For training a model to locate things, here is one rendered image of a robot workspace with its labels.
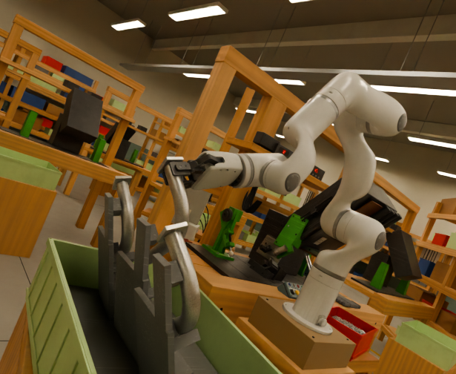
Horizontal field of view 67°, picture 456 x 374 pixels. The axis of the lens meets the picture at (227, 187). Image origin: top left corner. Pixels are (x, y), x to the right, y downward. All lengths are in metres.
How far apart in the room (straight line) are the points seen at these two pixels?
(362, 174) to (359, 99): 0.25
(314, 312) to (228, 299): 0.36
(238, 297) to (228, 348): 0.57
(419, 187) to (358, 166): 10.42
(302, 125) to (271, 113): 1.21
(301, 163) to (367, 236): 0.48
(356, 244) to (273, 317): 0.37
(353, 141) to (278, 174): 0.45
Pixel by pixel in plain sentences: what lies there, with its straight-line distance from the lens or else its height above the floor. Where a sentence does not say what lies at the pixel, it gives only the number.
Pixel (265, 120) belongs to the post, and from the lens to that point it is 2.09.
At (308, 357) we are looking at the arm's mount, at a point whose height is 0.89.
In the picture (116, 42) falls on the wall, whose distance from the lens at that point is 11.95.
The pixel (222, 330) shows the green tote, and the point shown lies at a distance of 0.96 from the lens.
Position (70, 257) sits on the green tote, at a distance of 1.06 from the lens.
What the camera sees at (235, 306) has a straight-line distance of 1.50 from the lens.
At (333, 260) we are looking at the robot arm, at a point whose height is 1.18.
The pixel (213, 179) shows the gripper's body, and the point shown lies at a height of 1.28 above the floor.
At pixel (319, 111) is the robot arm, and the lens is 0.96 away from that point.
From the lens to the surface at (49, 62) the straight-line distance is 8.25.
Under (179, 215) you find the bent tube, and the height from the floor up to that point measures 1.18.
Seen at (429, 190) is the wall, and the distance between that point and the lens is 11.49.
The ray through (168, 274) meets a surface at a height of 1.12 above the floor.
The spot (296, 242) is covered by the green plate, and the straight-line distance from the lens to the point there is 1.98.
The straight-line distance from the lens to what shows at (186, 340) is 0.65.
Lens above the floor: 1.28
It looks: 1 degrees down
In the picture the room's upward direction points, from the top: 23 degrees clockwise
